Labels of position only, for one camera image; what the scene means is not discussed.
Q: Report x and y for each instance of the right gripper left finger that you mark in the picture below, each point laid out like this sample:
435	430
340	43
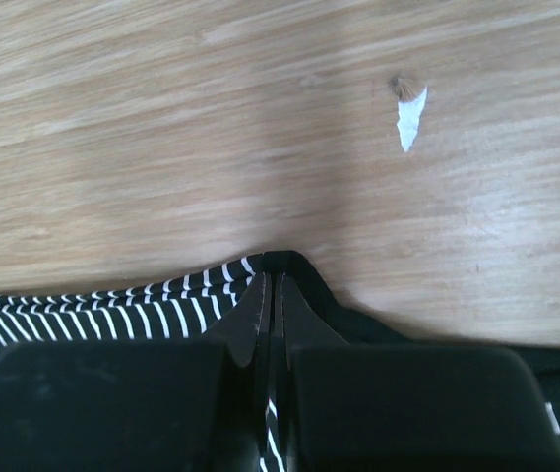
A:
192	404

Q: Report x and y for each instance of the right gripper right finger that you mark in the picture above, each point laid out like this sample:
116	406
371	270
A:
407	407

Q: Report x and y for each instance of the black white striped tank top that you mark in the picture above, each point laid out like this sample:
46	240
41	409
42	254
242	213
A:
186	307

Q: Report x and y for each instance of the white paper scrap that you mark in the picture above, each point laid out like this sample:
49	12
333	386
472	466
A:
409	117

